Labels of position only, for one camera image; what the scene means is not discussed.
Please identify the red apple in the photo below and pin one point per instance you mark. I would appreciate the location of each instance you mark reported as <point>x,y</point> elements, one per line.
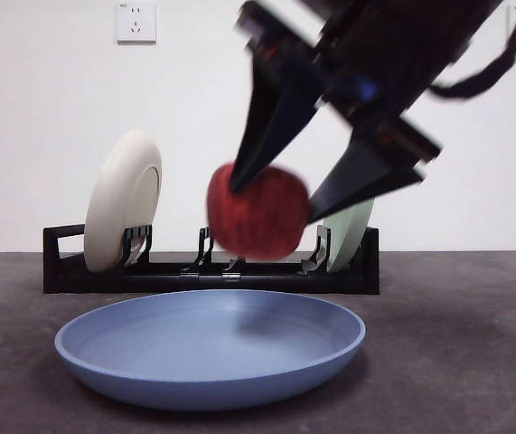
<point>257,221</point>

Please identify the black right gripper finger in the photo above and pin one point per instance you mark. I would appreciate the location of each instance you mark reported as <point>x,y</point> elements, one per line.
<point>366,174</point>
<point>271,117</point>

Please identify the green plate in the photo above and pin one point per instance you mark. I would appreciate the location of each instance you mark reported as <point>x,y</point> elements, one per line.
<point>348,244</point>

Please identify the blue plate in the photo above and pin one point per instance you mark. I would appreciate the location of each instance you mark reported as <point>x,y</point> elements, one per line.
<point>149,370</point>

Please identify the black plate rack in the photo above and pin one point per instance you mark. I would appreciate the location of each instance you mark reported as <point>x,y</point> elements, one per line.
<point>104,282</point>

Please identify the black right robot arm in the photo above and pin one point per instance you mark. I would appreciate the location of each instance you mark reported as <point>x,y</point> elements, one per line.
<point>402,45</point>

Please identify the white plate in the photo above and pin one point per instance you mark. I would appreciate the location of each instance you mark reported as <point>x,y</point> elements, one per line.
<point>113,203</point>

